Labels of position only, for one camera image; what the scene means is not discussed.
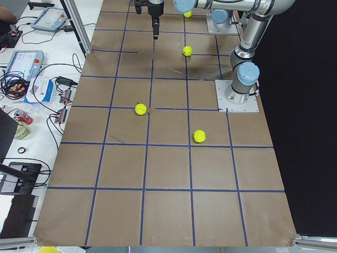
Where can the black power adapter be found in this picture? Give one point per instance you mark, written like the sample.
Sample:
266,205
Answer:
65,81

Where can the brown paper table mat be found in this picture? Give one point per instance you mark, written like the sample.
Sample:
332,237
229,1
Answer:
122,179

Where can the tennis ball far left side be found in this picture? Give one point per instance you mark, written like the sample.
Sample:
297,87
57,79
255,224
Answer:
199,136

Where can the teach pendant near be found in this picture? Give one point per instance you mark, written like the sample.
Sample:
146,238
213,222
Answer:
25,63

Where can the blue white box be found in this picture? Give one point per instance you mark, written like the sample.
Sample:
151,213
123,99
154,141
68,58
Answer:
40,89

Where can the green tape roll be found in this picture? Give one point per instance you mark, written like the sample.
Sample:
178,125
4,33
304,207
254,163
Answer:
22,131

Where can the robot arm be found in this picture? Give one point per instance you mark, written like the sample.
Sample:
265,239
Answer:
245,72
221,18

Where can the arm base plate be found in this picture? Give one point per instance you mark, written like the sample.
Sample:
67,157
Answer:
227,28
230,101

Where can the teach pendant far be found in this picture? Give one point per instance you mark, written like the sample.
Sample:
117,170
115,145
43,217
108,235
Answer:
51,20

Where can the aluminium frame post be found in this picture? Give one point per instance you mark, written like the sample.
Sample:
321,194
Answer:
73,15

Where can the tennis ball right foreground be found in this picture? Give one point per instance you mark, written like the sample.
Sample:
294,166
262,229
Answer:
48,249

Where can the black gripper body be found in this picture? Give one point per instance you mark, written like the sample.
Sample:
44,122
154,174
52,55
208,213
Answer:
154,10

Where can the tennis ball near base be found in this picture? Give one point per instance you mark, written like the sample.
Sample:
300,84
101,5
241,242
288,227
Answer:
187,51
188,14

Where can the tennis ball front centre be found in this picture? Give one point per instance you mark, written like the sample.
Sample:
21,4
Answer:
140,109

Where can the red soda can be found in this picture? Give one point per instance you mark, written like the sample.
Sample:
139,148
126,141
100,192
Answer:
21,115

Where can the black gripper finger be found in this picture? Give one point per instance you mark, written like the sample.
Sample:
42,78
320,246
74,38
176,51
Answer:
155,27
138,7

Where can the teach pendant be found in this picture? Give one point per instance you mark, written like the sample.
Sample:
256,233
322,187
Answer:
25,63
51,20

